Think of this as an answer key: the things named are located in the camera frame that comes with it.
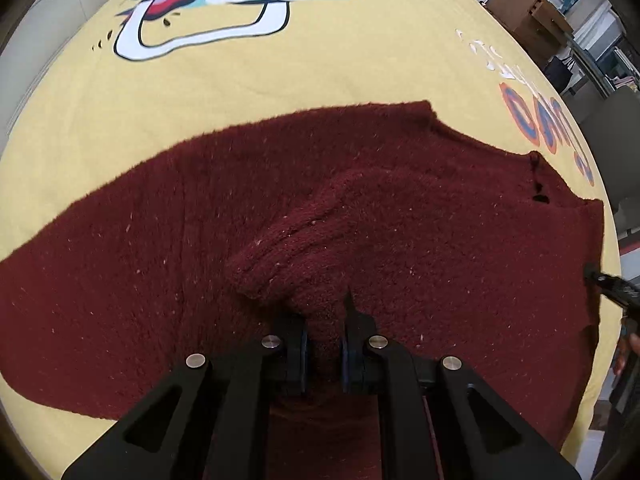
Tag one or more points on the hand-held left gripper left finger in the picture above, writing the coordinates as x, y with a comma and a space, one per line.
296, 356

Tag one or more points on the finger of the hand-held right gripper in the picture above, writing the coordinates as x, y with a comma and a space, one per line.
612, 286

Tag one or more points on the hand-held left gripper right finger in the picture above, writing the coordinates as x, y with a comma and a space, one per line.
356, 360

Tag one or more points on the maroon knit sweater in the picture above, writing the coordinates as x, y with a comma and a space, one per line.
200, 235

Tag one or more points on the person's right hand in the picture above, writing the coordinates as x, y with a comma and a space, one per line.
634, 344

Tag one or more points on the black chair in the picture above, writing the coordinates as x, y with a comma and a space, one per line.
564, 74

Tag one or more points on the white shelf boards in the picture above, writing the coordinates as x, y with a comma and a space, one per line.
600, 30

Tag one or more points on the yellow printed blanket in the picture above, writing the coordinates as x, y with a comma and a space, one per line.
300, 75

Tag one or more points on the brown cardboard box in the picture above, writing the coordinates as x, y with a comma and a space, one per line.
530, 15

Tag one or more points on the white wardrobe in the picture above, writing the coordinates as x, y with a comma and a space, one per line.
45, 25

